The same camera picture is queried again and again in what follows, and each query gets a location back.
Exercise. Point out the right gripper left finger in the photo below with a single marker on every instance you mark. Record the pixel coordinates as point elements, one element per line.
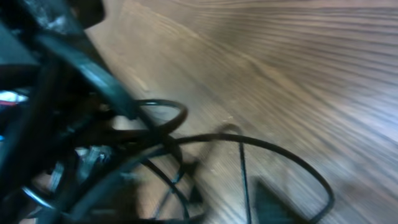
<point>61,29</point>

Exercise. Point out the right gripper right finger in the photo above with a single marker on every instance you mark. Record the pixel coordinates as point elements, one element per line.
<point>272,209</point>

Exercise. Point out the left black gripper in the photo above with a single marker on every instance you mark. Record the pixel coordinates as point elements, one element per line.
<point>29,131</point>

